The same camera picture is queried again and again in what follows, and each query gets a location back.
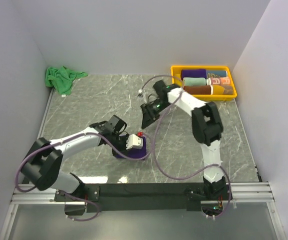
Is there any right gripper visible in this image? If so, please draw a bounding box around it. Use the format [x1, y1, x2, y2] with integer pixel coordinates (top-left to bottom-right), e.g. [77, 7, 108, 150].
[141, 98, 171, 129]

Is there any purple towel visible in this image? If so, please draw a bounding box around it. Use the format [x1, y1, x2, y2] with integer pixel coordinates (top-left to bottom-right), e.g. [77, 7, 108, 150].
[180, 68, 207, 80]
[126, 136, 147, 159]

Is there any green towel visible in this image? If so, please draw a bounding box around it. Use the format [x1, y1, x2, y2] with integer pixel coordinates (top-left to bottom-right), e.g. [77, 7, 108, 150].
[45, 66, 88, 96]

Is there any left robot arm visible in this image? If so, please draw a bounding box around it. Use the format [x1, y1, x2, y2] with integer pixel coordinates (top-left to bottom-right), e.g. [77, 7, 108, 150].
[19, 115, 128, 201]

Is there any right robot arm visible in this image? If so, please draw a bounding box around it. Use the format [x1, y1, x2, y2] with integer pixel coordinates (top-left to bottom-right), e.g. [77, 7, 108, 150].
[138, 80, 226, 200]

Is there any yellow plastic tray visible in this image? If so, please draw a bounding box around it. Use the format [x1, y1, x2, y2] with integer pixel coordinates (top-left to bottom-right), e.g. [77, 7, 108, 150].
[170, 65, 237, 102]

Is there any rolled mint towel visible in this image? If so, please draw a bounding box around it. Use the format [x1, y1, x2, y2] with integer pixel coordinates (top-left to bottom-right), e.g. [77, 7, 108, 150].
[183, 77, 207, 87]

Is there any rolled brown towel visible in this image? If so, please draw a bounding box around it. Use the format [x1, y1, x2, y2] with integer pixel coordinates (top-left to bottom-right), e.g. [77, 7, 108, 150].
[183, 85, 212, 95]

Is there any rolled purple towel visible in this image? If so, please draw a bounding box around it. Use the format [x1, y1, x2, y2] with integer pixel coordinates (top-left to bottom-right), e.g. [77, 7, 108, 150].
[180, 68, 207, 80]

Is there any black base beam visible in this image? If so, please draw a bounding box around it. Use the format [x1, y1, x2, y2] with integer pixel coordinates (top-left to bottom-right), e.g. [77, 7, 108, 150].
[54, 182, 233, 217]

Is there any rolled pink printed towel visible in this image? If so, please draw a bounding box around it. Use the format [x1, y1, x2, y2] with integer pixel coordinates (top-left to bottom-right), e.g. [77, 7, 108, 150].
[207, 77, 231, 86]

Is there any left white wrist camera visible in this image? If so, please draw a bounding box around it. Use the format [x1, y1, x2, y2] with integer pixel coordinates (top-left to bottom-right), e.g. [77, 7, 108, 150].
[126, 134, 144, 150]

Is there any aluminium rail frame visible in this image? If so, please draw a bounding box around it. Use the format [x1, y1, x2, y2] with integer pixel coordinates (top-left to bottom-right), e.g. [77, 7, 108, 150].
[1, 101, 286, 240]

